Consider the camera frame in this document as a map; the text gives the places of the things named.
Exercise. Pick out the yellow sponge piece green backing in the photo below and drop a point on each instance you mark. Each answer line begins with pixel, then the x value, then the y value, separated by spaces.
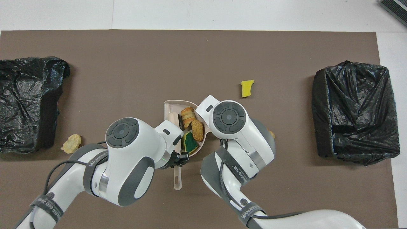
pixel 190 143

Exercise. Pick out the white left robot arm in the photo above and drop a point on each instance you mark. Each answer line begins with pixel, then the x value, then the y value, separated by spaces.
pixel 133 152

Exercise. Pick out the black bag lined bin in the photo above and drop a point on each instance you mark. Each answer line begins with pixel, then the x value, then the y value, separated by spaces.
pixel 356 111
pixel 22 101

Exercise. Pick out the beige plastic dustpan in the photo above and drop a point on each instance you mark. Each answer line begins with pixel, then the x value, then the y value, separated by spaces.
pixel 173 106

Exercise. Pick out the brown bread bun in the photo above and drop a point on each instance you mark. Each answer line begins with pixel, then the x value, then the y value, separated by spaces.
pixel 197 130

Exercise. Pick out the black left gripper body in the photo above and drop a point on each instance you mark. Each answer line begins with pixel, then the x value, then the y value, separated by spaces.
pixel 170 160

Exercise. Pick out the beige hand brush black bristles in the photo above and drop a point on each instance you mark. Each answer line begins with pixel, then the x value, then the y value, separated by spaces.
pixel 177 181

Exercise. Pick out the brown table mat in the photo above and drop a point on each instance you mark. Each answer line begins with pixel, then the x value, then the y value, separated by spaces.
pixel 127 79

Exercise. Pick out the small yellow sponge piece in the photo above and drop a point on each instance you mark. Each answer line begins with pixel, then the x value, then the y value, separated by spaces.
pixel 247 89

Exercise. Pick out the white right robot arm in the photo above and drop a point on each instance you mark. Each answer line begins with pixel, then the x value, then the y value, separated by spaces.
pixel 251 133

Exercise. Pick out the dark grey ribbed object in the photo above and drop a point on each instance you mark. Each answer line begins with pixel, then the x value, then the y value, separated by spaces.
pixel 396 8

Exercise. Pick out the pale flaky pastry piece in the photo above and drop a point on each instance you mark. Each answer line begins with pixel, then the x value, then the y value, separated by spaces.
pixel 188 117
pixel 71 144

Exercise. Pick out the orange striped croissant piece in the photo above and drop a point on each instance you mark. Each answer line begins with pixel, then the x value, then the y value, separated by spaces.
pixel 272 135

